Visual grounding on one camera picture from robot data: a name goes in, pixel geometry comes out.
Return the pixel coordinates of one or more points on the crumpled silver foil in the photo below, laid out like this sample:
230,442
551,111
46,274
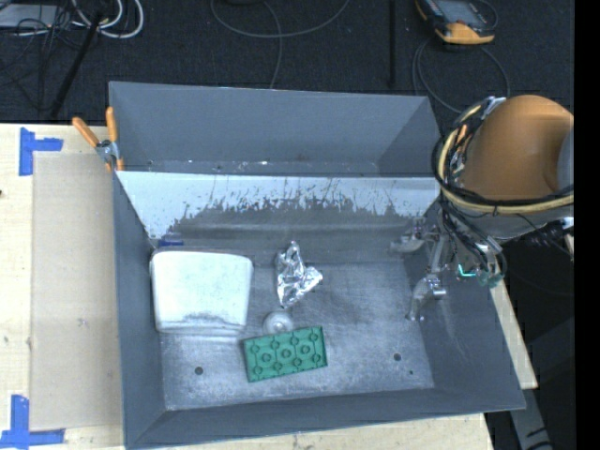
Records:
294,277

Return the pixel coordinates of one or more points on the dark green flat block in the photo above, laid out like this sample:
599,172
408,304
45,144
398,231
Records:
285,354

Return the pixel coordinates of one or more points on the small clear glass cup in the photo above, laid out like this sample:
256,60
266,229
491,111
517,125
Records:
276,322

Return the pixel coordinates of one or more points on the grey metal bin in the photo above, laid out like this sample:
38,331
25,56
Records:
356,335

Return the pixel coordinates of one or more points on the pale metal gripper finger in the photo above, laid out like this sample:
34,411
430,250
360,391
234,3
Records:
422,293
409,242

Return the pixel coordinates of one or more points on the pale wood flat board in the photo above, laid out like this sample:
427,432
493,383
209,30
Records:
70,289

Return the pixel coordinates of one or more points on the white plastic tub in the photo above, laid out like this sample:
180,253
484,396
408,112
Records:
201,289

